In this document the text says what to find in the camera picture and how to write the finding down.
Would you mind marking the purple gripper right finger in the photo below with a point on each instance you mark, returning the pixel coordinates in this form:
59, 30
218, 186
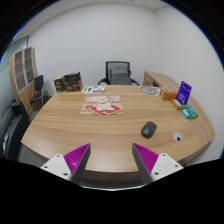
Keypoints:
153, 166

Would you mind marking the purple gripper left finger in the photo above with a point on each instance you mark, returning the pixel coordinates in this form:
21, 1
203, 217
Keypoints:
70, 166

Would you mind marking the black computer mouse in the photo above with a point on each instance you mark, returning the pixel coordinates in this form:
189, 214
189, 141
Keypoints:
148, 129

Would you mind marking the green teal small box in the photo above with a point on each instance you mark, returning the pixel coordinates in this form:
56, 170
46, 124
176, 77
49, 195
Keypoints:
189, 112

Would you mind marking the black chair at left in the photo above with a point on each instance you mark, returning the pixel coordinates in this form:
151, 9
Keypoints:
14, 124

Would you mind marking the black side chair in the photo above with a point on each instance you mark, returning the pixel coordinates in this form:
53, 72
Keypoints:
39, 91

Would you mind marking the white green printed sheet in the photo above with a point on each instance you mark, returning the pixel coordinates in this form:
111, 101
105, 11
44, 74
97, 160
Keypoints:
93, 89

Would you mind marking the purple standing card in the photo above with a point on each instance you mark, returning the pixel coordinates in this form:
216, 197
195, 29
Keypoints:
183, 93

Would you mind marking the dark cardboard box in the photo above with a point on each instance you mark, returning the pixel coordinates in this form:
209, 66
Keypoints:
69, 82

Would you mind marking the wooden side desk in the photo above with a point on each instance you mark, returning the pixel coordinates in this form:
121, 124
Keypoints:
160, 80

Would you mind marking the grey mesh office chair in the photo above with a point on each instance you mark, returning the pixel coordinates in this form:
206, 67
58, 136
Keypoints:
118, 73

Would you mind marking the wooden bookshelf cabinet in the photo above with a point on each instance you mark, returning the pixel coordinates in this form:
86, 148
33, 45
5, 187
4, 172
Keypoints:
22, 69

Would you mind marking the white table cable grommet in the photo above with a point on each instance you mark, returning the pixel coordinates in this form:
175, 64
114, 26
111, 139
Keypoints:
177, 137

